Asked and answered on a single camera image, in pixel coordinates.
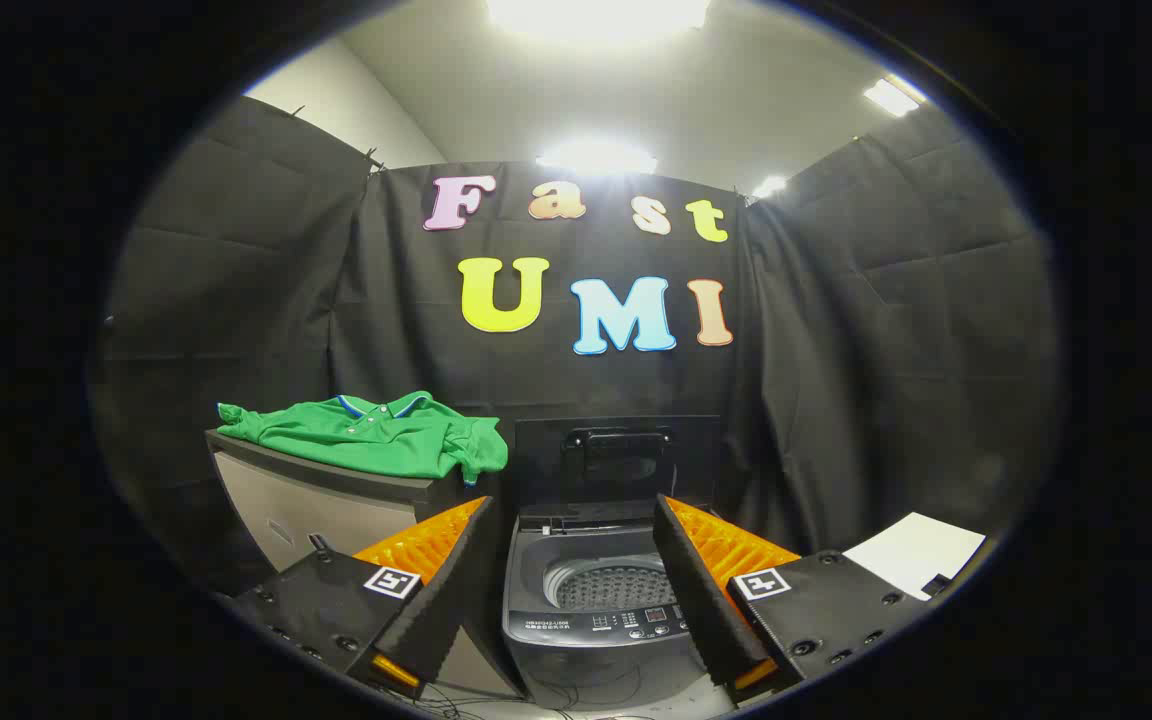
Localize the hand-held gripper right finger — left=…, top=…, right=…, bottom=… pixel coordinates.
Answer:
left=653, top=493, right=937, bottom=706

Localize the rectangular ceiling light panel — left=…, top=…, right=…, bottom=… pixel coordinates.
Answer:
left=863, top=78, right=923, bottom=118

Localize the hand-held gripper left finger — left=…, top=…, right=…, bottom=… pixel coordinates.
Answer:
left=233, top=495, right=498, bottom=701

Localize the grey washing machine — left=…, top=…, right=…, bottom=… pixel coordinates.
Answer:
left=502, top=512, right=737, bottom=713

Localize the long ceiling light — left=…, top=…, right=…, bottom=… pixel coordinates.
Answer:
left=536, top=140, right=659, bottom=177

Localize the white flat board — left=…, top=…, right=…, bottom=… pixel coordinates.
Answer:
left=841, top=512, right=987, bottom=601

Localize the black backdrop cloth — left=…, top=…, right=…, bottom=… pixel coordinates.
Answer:
left=91, top=95, right=1062, bottom=601

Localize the large ceiling light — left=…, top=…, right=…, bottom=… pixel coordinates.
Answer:
left=486, top=0, right=711, bottom=43

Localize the green polo shirt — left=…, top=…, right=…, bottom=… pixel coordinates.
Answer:
left=217, top=391, right=510, bottom=487

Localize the grey cabinet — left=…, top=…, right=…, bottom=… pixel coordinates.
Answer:
left=206, top=430, right=527, bottom=697

